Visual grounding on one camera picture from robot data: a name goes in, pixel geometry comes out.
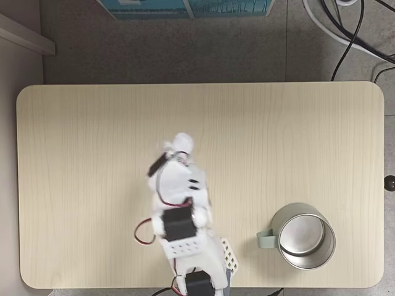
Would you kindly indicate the blue printed box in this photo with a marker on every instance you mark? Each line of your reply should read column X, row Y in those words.
column 185, row 7

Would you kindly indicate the white shelf board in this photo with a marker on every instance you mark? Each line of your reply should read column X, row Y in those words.
column 27, row 35

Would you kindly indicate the black round knob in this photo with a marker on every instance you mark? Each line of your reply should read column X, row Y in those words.
column 390, row 183

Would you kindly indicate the white round object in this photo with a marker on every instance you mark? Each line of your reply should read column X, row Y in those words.
column 345, row 2

